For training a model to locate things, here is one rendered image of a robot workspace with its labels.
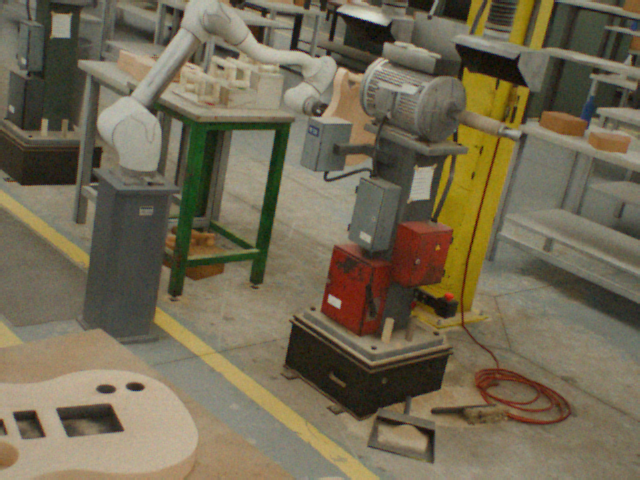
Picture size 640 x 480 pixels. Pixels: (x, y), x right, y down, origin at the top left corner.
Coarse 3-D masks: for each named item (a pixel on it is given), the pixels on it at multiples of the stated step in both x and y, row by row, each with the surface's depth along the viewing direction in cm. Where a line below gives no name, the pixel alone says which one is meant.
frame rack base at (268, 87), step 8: (248, 64) 471; (240, 72) 462; (256, 72) 453; (256, 80) 452; (264, 80) 453; (272, 80) 456; (280, 80) 458; (256, 88) 453; (264, 88) 454; (272, 88) 457; (280, 88) 460; (256, 96) 453; (264, 96) 456; (272, 96) 459; (256, 104) 455; (264, 104) 458; (272, 104) 461
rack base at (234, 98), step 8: (224, 80) 461; (208, 88) 456; (224, 88) 446; (232, 88) 446; (248, 88) 454; (224, 96) 446; (232, 96) 445; (240, 96) 448; (248, 96) 450; (224, 104) 446; (232, 104) 446; (240, 104) 449; (248, 104) 452
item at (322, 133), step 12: (312, 120) 367; (324, 120) 367; (336, 120) 371; (312, 132) 367; (324, 132) 363; (336, 132) 368; (348, 132) 372; (312, 144) 368; (324, 144) 366; (312, 156) 368; (324, 156) 368; (336, 156) 373; (312, 168) 369; (324, 168) 371; (336, 168) 375; (324, 180) 380
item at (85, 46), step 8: (80, 40) 679; (88, 40) 674; (80, 48) 646; (88, 48) 653; (80, 56) 650; (88, 56) 660; (80, 72) 656; (80, 80) 659; (80, 88) 663; (80, 96) 666; (72, 104) 661; (80, 104) 670; (72, 112) 664; (80, 112) 675; (72, 120) 667; (80, 120) 682
